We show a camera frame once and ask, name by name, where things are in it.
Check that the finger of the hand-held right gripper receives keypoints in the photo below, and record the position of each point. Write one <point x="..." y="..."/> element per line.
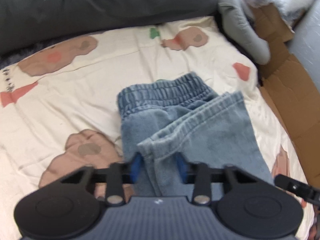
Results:
<point x="295" y="187"/>

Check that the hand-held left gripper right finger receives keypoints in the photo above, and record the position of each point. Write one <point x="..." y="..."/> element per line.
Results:
<point x="181" y="170"/>

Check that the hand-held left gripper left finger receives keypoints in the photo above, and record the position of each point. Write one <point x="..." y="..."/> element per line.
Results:
<point x="136" y="170"/>

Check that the light blue denim pants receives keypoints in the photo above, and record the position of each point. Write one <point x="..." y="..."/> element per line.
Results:
<point x="200" y="135"/>

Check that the large brown cardboard sheet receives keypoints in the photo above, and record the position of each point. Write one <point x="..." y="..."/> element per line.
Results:
<point x="292" y="100"/>

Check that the cream printed bed sheet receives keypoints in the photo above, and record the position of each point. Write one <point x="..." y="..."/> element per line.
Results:
<point x="87" y="92"/>

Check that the grey plastic-wrapped panel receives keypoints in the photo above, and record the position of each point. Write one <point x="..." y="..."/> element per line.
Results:
<point x="307" y="45"/>

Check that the grey neck pillow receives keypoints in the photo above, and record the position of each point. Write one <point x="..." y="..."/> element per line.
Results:
<point x="240" y="30"/>

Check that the grey fuzzy blanket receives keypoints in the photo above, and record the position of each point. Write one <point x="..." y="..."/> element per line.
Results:
<point x="22" y="53"/>

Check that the small cardboard box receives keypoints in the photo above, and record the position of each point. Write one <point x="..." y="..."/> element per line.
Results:
<point x="272" y="22"/>

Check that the dark grey duvet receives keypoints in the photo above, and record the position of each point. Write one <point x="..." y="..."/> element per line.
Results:
<point x="100" y="2"/>

